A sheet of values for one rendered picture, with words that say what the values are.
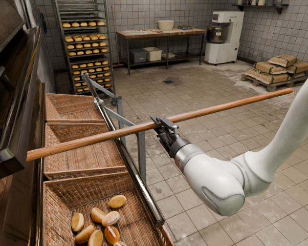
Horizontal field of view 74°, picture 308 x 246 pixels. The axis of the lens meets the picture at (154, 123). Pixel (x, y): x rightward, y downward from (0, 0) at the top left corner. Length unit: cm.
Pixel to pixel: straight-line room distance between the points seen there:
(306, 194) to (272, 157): 195
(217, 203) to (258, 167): 17
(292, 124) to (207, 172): 21
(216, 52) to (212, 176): 562
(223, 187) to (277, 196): 187
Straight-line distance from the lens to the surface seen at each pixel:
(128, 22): 588
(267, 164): 63
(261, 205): 224
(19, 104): 48
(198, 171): 55
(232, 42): 636
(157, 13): 616
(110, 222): 118
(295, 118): 50
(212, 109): 92
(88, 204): 134
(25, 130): 44
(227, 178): 54
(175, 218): 195
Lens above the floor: 162
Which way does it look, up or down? 31 degrees down
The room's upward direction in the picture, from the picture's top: straight up
